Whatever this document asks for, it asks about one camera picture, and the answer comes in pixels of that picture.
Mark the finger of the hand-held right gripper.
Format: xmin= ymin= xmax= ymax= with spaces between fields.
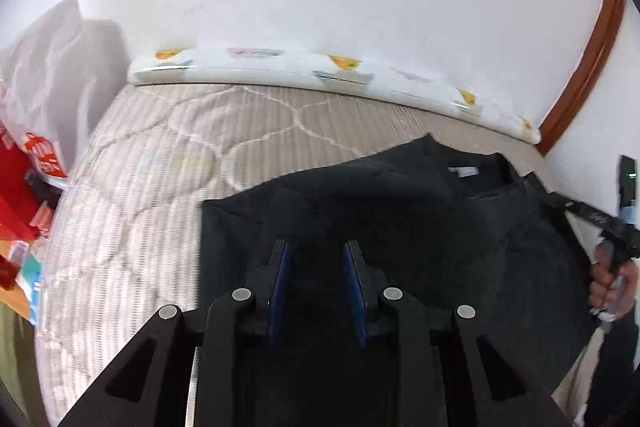
xmin=542 ymin=192 xmax=623 ymax=234

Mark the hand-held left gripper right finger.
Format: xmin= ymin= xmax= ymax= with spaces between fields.
xmin=343 ymin=241 xmax=575 ymax=427

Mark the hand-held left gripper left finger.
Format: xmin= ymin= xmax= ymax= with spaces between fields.
xmin=57 ymin=239 xmax=296 ymax=427

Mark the black sweatshirt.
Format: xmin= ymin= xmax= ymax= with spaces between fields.
xmin=199 ymin=133 xmax=603 ymax=427

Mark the person's right forearm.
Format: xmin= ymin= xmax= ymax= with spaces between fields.
xmin=582 ymin=314 xmax=640 ymax=427

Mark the person's right hand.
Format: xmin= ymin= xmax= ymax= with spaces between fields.
xmin=588 ymin=241 xmax=640 ymax=323

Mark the striped quilted mattress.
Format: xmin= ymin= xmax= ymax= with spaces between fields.
xmin=35 ymin=82 xmax=601 ymax=427

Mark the white printed pillow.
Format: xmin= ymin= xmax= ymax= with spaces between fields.
xmin=127 ymin=47 xmax=543 ymax=145

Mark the teal white small box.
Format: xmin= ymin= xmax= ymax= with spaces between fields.
xmin=17 ymin=254 xmax=45 ymax=300

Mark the red white small packet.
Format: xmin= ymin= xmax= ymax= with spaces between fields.
xmin=10 ymin=239 xmax=32 ymax=266

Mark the wooden nightstand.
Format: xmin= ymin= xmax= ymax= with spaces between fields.
xmin=0 ymin=237 xmax=42 ymax=323

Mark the green bed sheet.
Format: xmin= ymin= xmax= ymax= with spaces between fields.
xmin=0 ymin=302 xmax=51 ymax=427

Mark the red paper bag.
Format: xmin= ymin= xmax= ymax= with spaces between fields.
xmin=0 ymin=122 xmax=40 ymax=243

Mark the white plastic shopping bag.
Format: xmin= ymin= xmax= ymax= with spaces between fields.
xmin=0 ymin=0 xmax=131 ymax=180

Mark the brown wooden door frame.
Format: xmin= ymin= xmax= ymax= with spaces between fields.
xmin=536 ymin=0 xmax=628 ymax=156

